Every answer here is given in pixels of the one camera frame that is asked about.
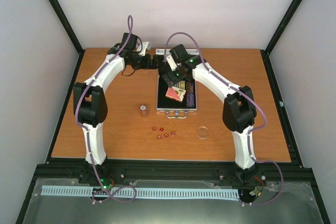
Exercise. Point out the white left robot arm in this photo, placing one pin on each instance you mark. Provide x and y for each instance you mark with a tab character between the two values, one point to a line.
89	102

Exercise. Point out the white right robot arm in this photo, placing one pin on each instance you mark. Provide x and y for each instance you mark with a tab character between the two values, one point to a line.
239	110

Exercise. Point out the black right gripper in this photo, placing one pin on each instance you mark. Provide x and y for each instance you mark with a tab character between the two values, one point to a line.
168	80

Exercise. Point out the red playing card deck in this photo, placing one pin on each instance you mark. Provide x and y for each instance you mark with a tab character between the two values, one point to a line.
175	93

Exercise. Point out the blue texas holdem card deck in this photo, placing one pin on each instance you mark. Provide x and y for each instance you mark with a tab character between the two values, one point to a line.
181	84

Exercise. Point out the clear round tube lid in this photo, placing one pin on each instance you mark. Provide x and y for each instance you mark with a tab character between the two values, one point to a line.
202	132

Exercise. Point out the orange poker chip tube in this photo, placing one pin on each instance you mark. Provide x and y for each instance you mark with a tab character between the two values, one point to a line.
143	110

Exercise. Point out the black aluminium frame rail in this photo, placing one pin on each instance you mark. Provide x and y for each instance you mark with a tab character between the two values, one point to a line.
66	25

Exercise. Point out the purple poker chip tube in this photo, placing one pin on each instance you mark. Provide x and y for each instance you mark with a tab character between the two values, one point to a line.
190	97

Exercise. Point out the aluminium poker case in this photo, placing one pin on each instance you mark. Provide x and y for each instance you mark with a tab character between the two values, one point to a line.
174	109

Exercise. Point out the black front frame rail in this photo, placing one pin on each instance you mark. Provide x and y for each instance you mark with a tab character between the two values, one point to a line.
124	171

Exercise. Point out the light blue cable duct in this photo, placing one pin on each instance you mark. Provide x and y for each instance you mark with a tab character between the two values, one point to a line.
141	193

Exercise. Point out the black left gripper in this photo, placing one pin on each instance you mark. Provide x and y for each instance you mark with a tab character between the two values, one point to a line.
155	59

